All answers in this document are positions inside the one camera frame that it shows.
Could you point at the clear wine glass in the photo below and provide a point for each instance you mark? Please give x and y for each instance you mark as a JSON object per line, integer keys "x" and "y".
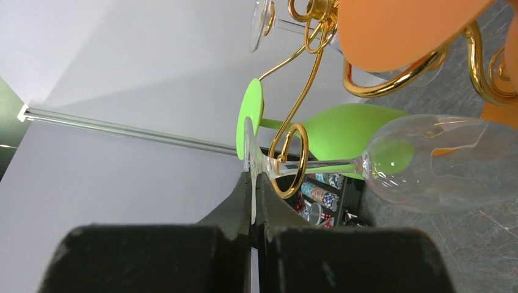
{"x": 424, "y": 163}
{"x": 263, "y": 19}

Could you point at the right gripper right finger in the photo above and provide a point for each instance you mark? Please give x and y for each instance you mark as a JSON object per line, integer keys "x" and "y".
{"x": 272, "y": 211}

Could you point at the gold rack with wooden base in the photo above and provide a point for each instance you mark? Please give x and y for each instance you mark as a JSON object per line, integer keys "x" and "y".
{"x": 320, "y": 21}

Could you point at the clear wine glass front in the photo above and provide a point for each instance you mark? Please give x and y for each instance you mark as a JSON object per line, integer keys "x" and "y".
{"x": 424, "y": 163}

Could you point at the black poker chip case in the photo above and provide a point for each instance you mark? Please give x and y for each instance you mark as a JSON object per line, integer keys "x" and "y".
{"x": 325, "y": 200}

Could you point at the clear wine glass back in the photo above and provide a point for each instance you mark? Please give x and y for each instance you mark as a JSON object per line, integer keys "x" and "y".
{"x": 263, "y": 19}

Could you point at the green wine glass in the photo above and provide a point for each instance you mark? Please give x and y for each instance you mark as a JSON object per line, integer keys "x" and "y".
{"x": 339, "y": 132}

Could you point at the orange wine glass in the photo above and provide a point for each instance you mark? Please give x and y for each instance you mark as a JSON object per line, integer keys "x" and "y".
{"x": 387, "y": 35}

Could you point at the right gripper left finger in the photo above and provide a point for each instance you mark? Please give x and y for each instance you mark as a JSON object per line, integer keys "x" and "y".
{"x": 233, "y": 215}

